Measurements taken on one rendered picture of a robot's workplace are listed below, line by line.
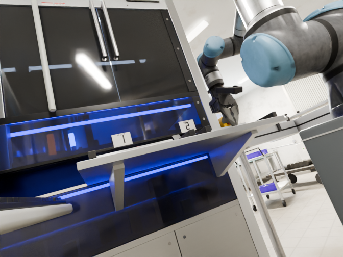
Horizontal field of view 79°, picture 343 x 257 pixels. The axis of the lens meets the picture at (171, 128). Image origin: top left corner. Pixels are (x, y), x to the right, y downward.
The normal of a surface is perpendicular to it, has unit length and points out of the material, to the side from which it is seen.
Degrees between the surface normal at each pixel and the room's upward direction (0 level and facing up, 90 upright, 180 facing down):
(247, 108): 90
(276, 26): 93
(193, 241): 90
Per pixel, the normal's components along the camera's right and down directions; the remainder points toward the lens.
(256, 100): -0.70, 0.04
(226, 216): 0.30, -0.33
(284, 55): 0.10, 0.18
